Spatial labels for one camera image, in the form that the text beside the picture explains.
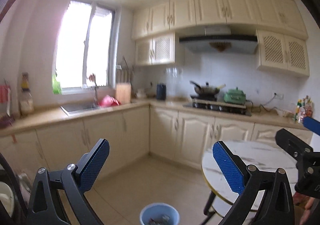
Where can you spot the cream upper kitchen cabinets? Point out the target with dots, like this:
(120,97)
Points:
(274,30)

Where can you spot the cream kitchen cabinets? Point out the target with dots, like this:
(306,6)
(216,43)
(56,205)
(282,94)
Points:
(274,30)
(52,139)

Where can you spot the range hood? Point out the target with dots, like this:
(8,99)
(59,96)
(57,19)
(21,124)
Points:
(220,39)

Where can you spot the steel kitchen sink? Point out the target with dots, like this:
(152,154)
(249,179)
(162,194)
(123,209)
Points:
(78,108)

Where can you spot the person's right hand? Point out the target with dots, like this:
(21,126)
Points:
(307,210)

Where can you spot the black wok with lid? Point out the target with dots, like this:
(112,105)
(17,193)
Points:
(206,89)

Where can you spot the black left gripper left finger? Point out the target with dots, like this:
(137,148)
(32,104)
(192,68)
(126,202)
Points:
(90,165)

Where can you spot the wall power socket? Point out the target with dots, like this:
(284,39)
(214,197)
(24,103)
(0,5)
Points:
(278,96)

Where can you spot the kitchen window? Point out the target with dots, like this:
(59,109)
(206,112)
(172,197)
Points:
(82,55)

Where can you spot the red basin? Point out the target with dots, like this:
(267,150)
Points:
(108,101)

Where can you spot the cream lower kitchen cabinets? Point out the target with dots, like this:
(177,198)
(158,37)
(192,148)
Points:
(52,139)

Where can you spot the blue trash bin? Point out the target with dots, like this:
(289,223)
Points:
(159,213)

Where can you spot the black electric kettle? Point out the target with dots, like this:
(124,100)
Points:
(161,92)

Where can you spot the green electric cooker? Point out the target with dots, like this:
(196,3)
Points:
(235,96)

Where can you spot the black gas stove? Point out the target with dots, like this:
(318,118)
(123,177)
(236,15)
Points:
(211,103)

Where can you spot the wooden cutting board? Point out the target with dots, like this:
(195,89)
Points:
(123,93)

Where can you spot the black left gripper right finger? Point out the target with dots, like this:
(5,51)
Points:
(232,167)

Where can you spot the condiment bottles group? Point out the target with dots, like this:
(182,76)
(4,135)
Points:
(304,108)

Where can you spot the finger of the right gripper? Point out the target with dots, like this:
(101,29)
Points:
(312,125)

